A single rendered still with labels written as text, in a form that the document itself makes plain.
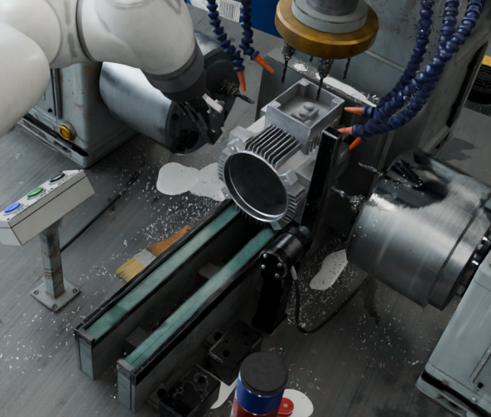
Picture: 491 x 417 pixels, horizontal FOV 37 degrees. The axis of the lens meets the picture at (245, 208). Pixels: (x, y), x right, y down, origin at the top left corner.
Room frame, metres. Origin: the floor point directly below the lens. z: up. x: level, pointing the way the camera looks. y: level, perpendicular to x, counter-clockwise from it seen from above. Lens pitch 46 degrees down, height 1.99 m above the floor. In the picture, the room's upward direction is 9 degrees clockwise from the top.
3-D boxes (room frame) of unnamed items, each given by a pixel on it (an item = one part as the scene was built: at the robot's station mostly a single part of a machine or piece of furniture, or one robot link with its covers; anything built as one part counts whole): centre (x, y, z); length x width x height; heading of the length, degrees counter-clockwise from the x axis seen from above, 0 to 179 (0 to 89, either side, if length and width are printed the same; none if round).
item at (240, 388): (0.48, -0.06, 1.19); 0.06 x 0.06 x 0.04
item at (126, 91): (1.28, 0.24, 1.04); 0.37 x 0.25 x 0.25; 60
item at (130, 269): (0.98, 0.17, 0.80); 0.21 x 0.05 x 0.01; 145
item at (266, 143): (1.09, -0.06, 1.02); 0.20 x 0.19 x 0.19; 149
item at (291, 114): (1.13, -0.08, 1.11); 0.12 x 0.11 x 0.07; 149
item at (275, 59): (1.24, -0.15, 0.97); 0.30 x 0.11 x 0.34; 60
